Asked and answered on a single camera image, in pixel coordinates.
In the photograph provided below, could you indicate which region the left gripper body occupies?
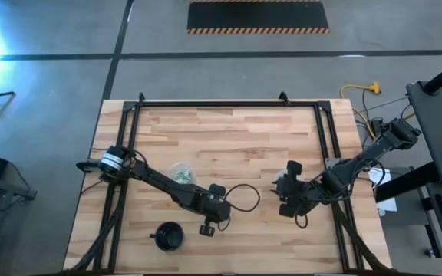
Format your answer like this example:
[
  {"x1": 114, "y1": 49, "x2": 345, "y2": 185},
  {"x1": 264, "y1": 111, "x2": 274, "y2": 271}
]
[{"x1": 193, "y1": 183, "x2": 233, "y2": 237}]

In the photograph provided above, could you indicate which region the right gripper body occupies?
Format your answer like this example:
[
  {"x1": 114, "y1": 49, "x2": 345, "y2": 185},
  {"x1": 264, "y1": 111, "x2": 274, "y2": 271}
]
[{"x1": 275, "y1": 160, "x2": 325, "y2": 219}]

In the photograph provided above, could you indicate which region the green white stevia packet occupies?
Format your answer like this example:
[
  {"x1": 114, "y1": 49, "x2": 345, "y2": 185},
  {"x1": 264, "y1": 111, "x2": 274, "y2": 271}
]
[{"x1": 173, "y1": 170, "x2": 194, "y2": 186}]

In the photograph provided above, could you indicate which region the white paper sheet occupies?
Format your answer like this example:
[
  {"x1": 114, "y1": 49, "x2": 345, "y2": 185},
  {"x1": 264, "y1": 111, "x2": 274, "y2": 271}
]
[{"x1": 368, "y1": 167, "x2": 398, "y2": 213}]

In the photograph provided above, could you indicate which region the black diagonal support beam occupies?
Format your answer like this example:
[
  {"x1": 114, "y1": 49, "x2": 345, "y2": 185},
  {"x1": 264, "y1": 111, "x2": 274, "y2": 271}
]
[{"x1": 374, "y1": 163, "x2": 441, "y2": 203}]

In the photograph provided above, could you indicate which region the black hazard-striped floor mat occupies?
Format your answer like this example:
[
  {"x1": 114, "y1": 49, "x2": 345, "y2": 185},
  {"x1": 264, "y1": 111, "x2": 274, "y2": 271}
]
[{"x1": 186, "y1": 0, "x2": 330, "y2": 35}]

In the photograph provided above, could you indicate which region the dark metal side stand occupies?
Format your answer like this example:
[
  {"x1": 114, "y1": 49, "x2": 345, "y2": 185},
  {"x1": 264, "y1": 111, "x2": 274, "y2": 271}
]
[{"x1": 0, "y1": 174, "x2": 38, "y2": 231}]

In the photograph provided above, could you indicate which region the black cup with handle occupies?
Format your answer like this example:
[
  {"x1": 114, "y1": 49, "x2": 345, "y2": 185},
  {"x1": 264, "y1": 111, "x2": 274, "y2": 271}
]
[{"x1": 149, "y1": 221, "x2": 186, "y2": 253}]

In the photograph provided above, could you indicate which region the black metal table frame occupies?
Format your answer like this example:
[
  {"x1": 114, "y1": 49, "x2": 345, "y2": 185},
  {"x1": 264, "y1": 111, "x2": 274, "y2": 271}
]
[{"x1": 63, "y1": 91, "x2": 393, "y2": 276}]

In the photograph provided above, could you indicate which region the yellow extension cord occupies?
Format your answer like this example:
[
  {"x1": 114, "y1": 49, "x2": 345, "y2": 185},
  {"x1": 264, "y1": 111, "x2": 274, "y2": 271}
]
[{"x1": 338, "y1": 80, "x2": 417, "y2": 138}]

